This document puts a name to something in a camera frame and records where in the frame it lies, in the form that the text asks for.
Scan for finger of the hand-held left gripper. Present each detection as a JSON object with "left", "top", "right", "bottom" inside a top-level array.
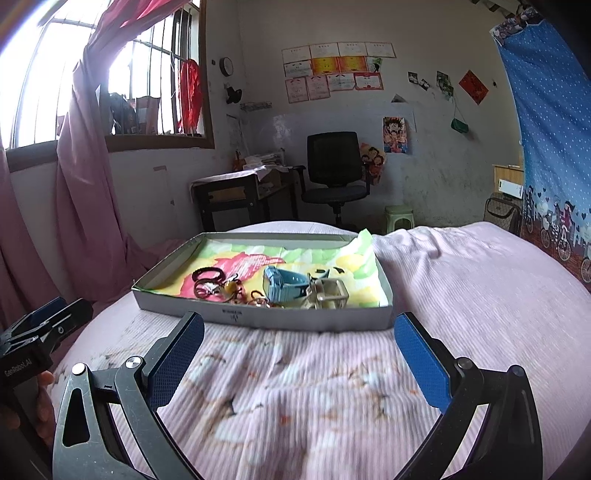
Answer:
[
  {"left": 7, "top": 296, "right": 69, "bottom": 334},
  {"left": 28, "top": 298, "right": 94, "bottom": 358}
]

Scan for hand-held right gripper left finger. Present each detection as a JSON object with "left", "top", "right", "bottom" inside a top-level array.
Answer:
[{"left": 52, "top": 311, "right": 205, "bottom": 480}]

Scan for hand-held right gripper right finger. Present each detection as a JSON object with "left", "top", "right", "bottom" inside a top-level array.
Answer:
[{"left": 394, "top": 311, "right": 543, "bottom": 480}]

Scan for cord necklace with yellow pendant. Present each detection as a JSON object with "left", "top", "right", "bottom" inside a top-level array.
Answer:
[{"left": 194, "top": 276, "right": 245, "bottom": 304}]

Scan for silver metal belt buckle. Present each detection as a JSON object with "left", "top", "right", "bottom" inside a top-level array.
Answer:
[{"left": 307, "top": 278, "right": 349, "bottom": 311}]

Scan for grey cardboard tray box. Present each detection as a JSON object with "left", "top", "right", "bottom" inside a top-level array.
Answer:
[{"left": 131, "top": 232, "right": 394, "bottom": 332}]

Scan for person's left hand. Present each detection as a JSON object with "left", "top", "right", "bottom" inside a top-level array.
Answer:
[{"left": 34, "top": 369, "right": 60, "bottom": 449}]

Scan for floral lining cloth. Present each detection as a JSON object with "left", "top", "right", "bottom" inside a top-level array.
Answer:
[{"left": 145, "top": 229, "right": 389, "bottom": 309}]

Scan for pink curtain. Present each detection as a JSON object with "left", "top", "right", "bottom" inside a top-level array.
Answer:
[{"left": 0, "top": 0, "right": 195, "bottom": 319}]

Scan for light blue wrist watch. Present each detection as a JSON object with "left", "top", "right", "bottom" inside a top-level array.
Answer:
[{"left": 263, "top": 266, "right": 311, "bottom": 303}]

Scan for green plastic stool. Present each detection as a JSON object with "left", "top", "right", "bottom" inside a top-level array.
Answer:
[{"left": 384, "top": 205, "right": 415, "bottom": 234}]

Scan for patterned handbag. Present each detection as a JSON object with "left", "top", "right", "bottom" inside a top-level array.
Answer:
[{"left": 484, "top": 196, "right": 522, "bottom": 236}]

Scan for pale lavender pillow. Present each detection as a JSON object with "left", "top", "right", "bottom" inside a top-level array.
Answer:
[{"left": 226, "top": 220, "right": 352, "bottom": 234}]

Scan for dark wooden desk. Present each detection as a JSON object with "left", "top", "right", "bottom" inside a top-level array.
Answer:
[{"left": 191, "top": 166, "right": 305, "bottom": 233}]

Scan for light wooden cabinet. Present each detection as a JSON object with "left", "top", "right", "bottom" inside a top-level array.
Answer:
[{"left": 492, "top": 164, "right": 526, "bottom": 217}]

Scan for dark bag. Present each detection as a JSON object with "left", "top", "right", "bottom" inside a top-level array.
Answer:
[{"left": 108, "top": 92, "right": 137, "bottom": 136}]

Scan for brown paper bag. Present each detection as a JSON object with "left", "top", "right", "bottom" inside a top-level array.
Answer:
[{"left": 136, "top": 95, "right": 160, "bottom": 136}]

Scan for stack of papers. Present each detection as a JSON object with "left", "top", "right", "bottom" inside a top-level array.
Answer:
[{"left": 235, "top": 150, "right": 289, "bottom": 170}]

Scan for black office chair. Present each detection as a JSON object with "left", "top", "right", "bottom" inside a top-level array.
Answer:
[{"left": 301, "top": 131, "right": 372, "bottom": 227}]

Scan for red hanging cloth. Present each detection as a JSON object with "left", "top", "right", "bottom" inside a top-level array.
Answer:
[{"left": 178, "top": 59, "right": 202, "bottom": 134}]

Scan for blue printed curtain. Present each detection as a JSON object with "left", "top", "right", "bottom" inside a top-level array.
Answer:
[{"left": 489, "top": 7, "right": 591, "bottom": 291}]

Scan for barred window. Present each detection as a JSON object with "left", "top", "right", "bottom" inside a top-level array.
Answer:
[{"left": 0, "top": 0, "right": 217, "bottom": 153}]

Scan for red paper square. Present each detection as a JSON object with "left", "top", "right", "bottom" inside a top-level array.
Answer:
[{"left": 458, "top": 70, "right": 489, "bottom": 106}]

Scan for orange cartoon wall poster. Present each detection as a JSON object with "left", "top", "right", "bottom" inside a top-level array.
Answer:
[{"left": 359, "top": 142, "right": 386, "bottom": 185}]

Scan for group of wall certificates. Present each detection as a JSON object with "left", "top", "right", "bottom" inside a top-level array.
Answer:
[{"left": 281, "top": 41, "right": 397, "bottom": 103}]

